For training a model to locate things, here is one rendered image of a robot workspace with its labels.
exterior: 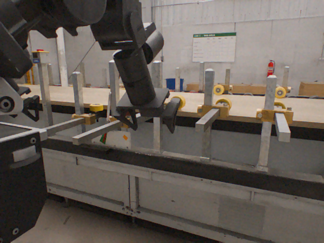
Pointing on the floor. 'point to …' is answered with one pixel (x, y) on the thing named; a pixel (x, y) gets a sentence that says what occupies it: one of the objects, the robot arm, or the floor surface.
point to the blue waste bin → (170, 83)
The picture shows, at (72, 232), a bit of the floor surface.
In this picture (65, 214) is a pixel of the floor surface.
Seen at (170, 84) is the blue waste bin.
